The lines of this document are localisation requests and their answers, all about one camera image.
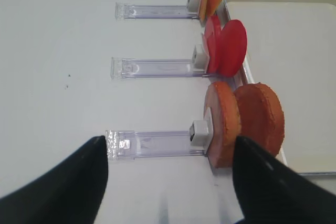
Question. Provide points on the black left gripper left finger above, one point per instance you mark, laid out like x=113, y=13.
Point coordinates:
x=71, y=192

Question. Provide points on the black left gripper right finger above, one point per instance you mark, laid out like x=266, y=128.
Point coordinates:
x=270, y=192

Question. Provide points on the toasted bread slice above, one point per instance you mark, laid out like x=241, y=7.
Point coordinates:
x=261, y=115

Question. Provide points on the clear pusher track near bread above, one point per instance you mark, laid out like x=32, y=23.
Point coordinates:
x=132, y=144

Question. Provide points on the bread slice near pusher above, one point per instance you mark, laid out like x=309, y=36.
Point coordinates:
x=221, y=101

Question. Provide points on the clear pusher track near tomato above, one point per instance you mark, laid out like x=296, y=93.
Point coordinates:
x=196, y=66

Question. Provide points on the red tomato slice back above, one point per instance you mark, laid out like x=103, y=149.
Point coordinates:
x=212, y=36

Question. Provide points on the clear pusher track near cheese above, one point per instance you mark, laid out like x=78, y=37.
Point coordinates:
x=133, y=11

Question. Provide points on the white metal tray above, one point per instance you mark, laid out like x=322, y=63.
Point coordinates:
x=291, y=48

